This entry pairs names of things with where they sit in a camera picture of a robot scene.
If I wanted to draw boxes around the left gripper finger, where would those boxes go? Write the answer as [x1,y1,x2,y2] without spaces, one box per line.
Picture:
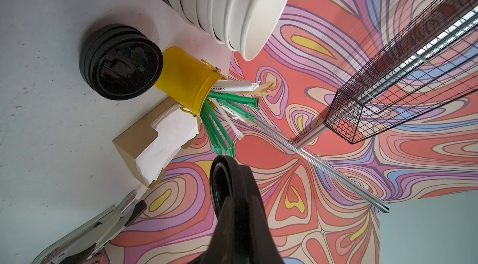
[190,156,283,264]

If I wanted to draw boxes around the white paper napkins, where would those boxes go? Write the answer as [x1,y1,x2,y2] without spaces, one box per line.
[136,104,199,187]

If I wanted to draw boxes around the bundle of wrapped straws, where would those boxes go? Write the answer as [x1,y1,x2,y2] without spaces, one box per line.
[196,79,275,158]

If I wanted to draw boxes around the brown napkin holder box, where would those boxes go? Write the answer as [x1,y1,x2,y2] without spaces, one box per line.
[113,98,196,188]

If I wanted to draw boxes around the silver black stapler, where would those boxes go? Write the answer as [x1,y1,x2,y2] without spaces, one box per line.
[33,190,147,264]

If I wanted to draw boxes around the yellow metal bucket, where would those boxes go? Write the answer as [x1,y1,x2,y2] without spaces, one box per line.
[154,47,226,116]

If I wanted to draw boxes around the stack of black cup lids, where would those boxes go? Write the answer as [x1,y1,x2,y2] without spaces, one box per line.
[79,24,164,101]

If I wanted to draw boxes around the aluminium frame rail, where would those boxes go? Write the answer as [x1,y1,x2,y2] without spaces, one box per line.
[256,90,478,213]

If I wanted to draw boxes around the black wire basket back wall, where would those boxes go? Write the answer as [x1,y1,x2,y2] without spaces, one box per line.
[324,0,478,144]

